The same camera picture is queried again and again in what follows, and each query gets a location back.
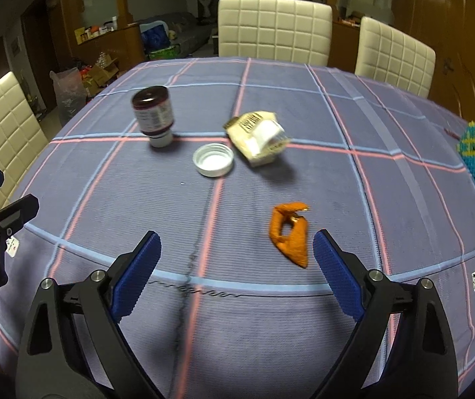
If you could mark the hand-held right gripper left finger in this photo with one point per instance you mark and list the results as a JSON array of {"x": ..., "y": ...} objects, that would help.
[{"x": 137, "y": 274}]

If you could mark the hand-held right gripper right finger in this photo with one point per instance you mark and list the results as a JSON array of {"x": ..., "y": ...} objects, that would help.
[{"x": 337, "y": 274}]

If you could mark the orange wrapper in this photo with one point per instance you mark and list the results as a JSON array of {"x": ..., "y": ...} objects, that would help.
[{"x": 291, "y": 245}]

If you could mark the cream quilted leather chair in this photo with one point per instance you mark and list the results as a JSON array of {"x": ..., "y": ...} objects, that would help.
[
  {"x": 275, "y": 29},
  {"x": 395, "y": 58},
  {"x": 0, "y": 133}
]

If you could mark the purple plaid tablecloth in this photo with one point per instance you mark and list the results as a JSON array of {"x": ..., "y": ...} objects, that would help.
[{"x": 237, "y": 341}]

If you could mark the clear plastic bag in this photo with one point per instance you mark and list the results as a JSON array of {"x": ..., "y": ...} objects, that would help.
[{"x": 69, "y": 95}]

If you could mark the white plastic lid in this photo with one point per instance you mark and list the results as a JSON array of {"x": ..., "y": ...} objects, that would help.
[{"x": 212, "y": 162}]

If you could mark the brown cardboard box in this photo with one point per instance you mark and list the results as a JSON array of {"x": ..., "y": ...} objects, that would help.
[{"x": 100, "y": 75}]

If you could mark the crumpled cream paper box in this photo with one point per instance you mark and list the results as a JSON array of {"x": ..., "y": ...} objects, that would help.
[{"x": 254, "y": 137}]

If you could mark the dark purple jar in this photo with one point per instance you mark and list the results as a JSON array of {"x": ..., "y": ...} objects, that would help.
[{"x": 152, "y": 112}]

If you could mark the brown wooden cabinet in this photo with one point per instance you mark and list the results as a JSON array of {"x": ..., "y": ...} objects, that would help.
[{"x": 125, "y": 45}]

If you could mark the colourful printed bag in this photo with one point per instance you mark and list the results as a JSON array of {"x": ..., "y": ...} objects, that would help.
[{"x": 164, "y": 53}]

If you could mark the blue bag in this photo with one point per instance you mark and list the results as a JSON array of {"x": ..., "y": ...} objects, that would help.
[{"x": 154, "y": 37}]

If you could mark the grey sofa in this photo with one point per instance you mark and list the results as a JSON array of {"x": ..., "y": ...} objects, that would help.
[{"x": 191, "y": 29}]

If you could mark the brown wooden wardrobe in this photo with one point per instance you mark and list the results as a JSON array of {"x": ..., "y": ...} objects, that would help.
[{"x": 449, "y": 29}]

